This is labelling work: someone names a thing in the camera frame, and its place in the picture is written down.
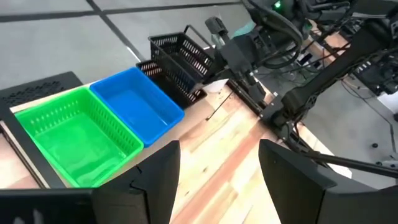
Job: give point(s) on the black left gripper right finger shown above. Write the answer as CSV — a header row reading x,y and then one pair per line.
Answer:
x,y
304,193

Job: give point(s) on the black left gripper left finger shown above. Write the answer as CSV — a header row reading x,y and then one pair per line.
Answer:
x,y
140,196

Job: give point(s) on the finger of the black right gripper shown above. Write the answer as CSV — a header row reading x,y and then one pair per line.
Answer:
x,y
253,85
219,29

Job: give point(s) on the black plastic slotted basket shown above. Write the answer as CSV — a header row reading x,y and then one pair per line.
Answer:
x,y
174,90
168,57

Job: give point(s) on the green plastic slotted basket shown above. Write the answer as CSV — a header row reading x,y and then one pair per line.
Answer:
x,y
81,146

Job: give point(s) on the blue plastic slotted basket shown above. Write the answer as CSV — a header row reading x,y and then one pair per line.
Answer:
x,y
136,102

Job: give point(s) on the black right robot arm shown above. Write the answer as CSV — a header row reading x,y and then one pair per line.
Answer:
x,y
326,71

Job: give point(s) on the teal plastic object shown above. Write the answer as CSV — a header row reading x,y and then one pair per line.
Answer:
x,y
243,29

